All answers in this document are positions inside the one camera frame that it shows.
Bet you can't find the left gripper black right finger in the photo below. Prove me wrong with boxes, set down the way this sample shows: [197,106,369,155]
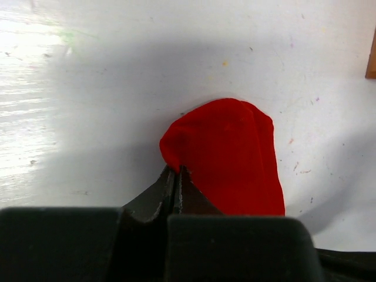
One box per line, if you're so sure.
[167,169,324,281]

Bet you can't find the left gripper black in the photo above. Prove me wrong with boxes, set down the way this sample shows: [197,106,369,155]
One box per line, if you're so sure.
[317,249,376,282]

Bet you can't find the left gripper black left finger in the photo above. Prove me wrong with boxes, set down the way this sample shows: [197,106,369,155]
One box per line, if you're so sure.
[1,168,175,281]

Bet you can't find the red santa sock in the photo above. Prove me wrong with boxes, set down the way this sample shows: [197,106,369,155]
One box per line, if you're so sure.
[159,98,286,216]

